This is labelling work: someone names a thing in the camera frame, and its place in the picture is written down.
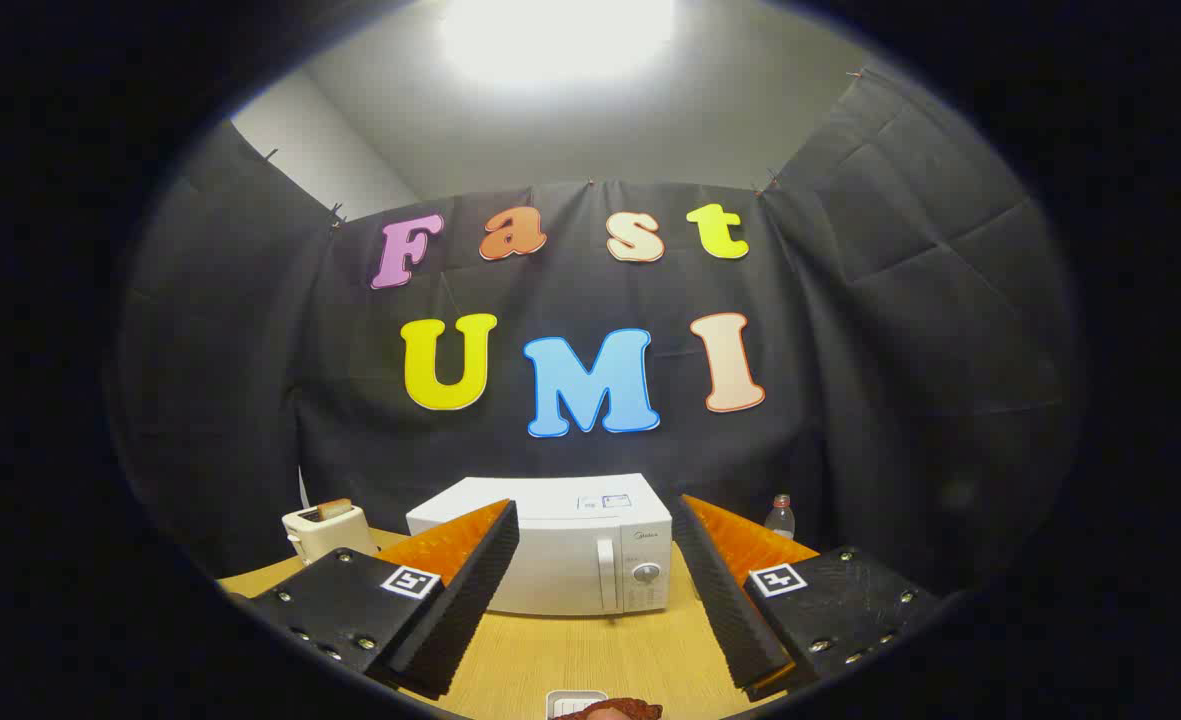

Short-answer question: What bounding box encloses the red meat piece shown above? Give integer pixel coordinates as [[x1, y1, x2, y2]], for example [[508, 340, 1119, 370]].
[[560, 698, 663, 720]]

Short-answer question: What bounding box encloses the white slotted plastic tray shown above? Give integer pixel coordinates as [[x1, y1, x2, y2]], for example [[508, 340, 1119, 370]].
[[546, 689, 611, 720]]

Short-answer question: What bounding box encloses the cream bread toaster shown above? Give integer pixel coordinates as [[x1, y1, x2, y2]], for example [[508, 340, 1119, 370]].
[[282, 497, 379, 566]]

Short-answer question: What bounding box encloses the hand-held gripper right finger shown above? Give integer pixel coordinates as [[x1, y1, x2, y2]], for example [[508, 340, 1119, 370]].
[[672, 493, 951, 701]]

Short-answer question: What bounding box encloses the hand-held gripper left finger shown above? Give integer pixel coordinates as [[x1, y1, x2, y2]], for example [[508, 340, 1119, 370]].
[[240, 498, 521, 699]]

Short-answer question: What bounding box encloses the white toaster oven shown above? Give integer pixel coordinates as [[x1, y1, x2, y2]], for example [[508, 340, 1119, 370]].
[[406, 475, 673, 617]]

